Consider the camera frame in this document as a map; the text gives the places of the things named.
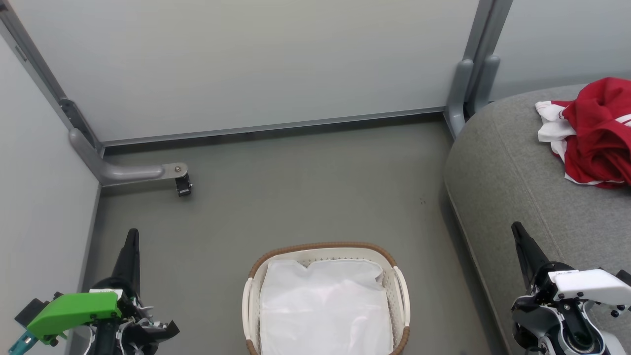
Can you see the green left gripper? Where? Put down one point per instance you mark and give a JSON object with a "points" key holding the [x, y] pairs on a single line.
{"points": [[74, 310]]}

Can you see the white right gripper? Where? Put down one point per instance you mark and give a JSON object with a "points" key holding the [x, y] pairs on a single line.
{"points": [[591, 286]]}

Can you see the red white knit garment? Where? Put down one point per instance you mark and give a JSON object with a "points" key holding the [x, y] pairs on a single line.
{"points": [[554, 125]]}

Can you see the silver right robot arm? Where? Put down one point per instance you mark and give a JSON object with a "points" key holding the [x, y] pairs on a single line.
{"points": [[567, 330]]}

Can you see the grey fabric sofa seat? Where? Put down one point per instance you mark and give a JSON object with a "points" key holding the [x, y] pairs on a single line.
{"points": [[522, 172]]}

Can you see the white woven laundry basket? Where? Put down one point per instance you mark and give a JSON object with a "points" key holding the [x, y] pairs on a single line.
{"points": [[325, 249]]}

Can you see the white basket liner cloth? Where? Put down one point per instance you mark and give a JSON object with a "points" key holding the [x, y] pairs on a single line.
{"points": [[323, 305]]}

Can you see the grey partition foot with caster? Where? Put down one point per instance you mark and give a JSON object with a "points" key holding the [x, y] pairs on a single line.
{"points": [[128, 172]]}

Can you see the grey partition double foot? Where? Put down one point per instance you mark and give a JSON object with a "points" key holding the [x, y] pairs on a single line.
{"points": [[468, 88]]}

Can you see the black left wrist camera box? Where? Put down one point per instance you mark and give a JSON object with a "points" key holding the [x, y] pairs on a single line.
{"points": [[32, 308]]}

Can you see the grey slanted partition post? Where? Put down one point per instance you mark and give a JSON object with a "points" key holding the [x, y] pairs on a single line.
{"points": [[39, 79]]}

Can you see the grey upright partition post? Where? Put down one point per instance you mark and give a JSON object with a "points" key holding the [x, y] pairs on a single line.
{"points": [[485, 29]]}

